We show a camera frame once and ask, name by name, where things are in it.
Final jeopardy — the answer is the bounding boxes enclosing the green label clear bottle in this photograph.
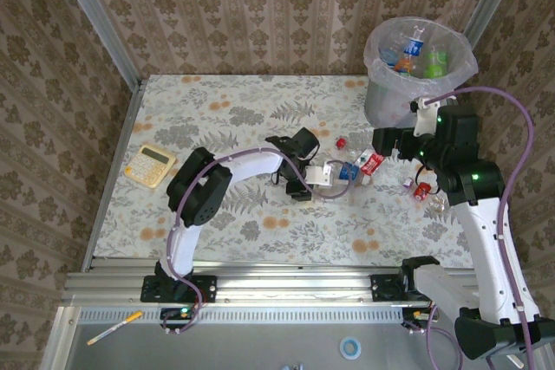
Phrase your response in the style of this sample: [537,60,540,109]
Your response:
[423,49,448,80]

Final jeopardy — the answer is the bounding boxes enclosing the grey waste bin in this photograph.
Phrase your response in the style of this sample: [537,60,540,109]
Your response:
[363,18,478,128]

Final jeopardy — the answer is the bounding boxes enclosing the translucent pink bin liner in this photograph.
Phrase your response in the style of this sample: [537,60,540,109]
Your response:
[362,16,479,105]

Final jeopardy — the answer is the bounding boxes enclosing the clear bottle with red cap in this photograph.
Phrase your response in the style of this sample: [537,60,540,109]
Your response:
[336,137,361,159]

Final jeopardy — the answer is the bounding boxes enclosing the small red can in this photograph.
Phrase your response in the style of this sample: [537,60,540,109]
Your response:
[411,182,432,202]

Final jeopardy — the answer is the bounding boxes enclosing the floral patterned tablecloth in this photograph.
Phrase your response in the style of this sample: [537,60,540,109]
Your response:
[93,74,476,268]

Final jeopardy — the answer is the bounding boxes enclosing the yellow calculator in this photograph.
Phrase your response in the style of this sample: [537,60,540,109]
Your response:
[124,143,178,189]

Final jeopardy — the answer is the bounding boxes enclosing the small controller board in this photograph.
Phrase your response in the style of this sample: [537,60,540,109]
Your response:
[402,307,437,328]
[159,305,196,323]

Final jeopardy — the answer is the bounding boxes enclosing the blue tape roll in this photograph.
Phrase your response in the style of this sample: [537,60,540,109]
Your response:
[339,337,363,360]

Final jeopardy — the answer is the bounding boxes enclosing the yellow and white pen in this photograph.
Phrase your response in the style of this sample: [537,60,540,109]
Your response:
[86,309,144,347]

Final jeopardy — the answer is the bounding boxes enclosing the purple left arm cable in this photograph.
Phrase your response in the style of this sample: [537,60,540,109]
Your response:
[162,146,353,336]

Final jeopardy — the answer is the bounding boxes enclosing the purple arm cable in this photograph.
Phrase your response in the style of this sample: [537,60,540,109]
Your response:
[162,146,353,336]
[424,87,537,370]

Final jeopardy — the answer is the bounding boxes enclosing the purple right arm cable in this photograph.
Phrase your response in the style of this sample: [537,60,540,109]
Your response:
[424,87,537,370]

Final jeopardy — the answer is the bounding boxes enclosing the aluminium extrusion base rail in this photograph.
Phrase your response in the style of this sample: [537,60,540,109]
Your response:
[60,259,539,307]

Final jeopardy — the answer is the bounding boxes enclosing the grey slotted cable duct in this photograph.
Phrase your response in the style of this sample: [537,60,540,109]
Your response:
[77,305,407,326]

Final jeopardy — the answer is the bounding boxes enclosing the aluminium table side rail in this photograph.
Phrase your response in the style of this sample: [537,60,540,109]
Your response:
[81,79,145,272]

